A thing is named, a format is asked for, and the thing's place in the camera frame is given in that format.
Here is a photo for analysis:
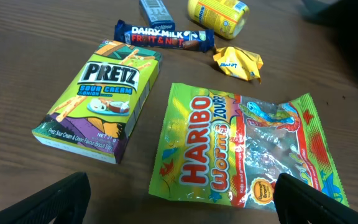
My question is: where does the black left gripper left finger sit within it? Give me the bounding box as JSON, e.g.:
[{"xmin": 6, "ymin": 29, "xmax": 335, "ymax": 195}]
[{"xmin": 0, "ymin": 172, "xmax": 91, "ymax": 224}]

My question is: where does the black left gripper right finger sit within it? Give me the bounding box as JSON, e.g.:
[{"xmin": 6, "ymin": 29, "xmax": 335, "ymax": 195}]
[{"xmin": 273, "ymin": 173, "xmax": 358, "ymax": 224}]

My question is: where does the Haribo worms candy bag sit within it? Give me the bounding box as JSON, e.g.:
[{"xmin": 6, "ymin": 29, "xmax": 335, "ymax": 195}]
[{"xmin": 149, "ymin": 83, "xmax": 348, "ymax": 210}]

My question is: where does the yellow candy wrapper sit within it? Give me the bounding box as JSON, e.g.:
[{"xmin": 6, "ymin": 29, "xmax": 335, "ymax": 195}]
[{"xmin": 213, "ymin": 46, "xmax": 264, "ymax": 83}]

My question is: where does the yellow Mentos bottle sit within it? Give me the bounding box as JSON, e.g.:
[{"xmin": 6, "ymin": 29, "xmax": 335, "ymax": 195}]
[{"xmin": 187, "ymin": 0, "xmax": 249, "ymax": 39}]

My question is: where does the green Pretz snack box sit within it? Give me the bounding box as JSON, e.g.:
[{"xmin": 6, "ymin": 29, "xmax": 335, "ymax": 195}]
[{"xmin": 32, "ymin": 39, "xmax": 162, "ymax": 164}]

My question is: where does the Dairy Milk chocolate bar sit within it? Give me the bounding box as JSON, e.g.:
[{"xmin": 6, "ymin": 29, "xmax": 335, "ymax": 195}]
[{"xmin": 114, "ymin": 20, "xmax": 215, "ymax": 53}]

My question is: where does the blue Eclipse mint box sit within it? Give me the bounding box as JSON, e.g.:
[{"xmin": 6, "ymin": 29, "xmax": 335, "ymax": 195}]
[{"xmin": 139, "ymin": 0, "xmax": 175, "ymax": 30}]

